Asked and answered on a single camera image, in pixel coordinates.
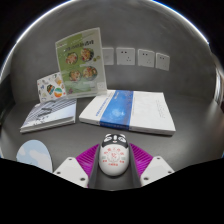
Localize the white wall socket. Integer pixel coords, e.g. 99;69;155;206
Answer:
115;47;136;66
137;48;156;68
101;47;115;66
155;52;171;72

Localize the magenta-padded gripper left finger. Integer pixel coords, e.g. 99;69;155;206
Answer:
53;143;102;189

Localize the grey striped book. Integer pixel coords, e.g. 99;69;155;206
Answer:
19;97;78;134

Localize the small colourful patterned card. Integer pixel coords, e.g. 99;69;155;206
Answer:
36;71;68;103

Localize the acrylic stand with green menu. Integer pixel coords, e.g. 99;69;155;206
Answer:
54;27;108;99

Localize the white panda-print computer mouse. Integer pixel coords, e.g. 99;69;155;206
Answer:
99;133;130;177

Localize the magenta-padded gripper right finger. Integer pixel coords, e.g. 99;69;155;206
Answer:
127;143;175;188

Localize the round landscape-print mouse pad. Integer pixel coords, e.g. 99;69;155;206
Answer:
16;139;54;174

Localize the white book with blue band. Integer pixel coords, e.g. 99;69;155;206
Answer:
78;89;177;136

